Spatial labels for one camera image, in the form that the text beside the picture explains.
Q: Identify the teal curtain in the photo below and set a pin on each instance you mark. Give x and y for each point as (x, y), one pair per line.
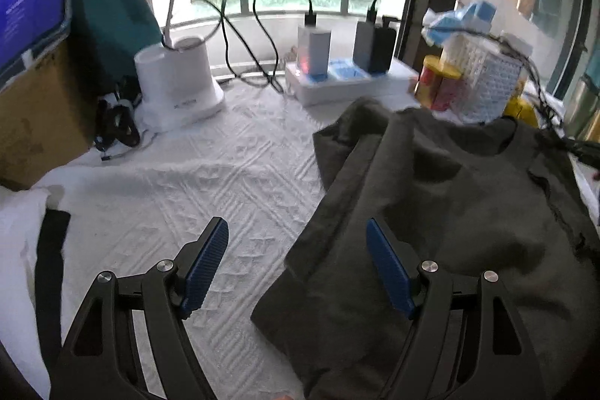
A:
(112, 6)

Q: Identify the blue face mask packet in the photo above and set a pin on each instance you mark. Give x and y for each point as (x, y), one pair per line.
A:
(468, 20)

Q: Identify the steel tumbler with dark lid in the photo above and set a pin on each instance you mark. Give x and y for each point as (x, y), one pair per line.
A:
(583, 109)

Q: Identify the white charger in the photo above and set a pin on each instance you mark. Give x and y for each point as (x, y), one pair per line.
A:
(314, 48)

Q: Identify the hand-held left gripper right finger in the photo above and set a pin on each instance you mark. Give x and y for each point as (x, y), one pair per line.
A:
(389, 269)

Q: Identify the tablet with blue screen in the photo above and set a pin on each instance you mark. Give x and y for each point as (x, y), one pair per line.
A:
(28, 1)

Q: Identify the dark olive t-shirt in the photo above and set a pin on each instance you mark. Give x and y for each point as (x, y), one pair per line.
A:
(468, 203)

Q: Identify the white round appliance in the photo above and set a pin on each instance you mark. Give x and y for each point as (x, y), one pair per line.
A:
(178, 81)

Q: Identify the black charger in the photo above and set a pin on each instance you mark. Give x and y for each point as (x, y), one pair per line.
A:
(383, 51)

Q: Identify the white perforated basket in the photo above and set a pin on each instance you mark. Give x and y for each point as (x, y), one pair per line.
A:
(483, 81)

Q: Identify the yellow duck print bag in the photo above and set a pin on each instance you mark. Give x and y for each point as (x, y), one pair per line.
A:
(520, 112)

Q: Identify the grey charger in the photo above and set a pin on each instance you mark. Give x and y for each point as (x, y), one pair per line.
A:
(363, 46)

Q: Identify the white power strip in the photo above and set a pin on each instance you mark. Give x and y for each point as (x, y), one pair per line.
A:
(328, 93)

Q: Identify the brown cardboard box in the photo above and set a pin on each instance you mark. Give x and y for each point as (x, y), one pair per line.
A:
(37, 123)

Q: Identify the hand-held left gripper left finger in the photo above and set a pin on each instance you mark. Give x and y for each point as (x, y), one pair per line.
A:
(206, 264)

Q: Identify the red can with yellow lid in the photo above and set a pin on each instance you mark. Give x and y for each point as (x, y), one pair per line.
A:
(433, 86)

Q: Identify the white folded cloth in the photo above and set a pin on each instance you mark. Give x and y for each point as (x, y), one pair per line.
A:
(18, 240)

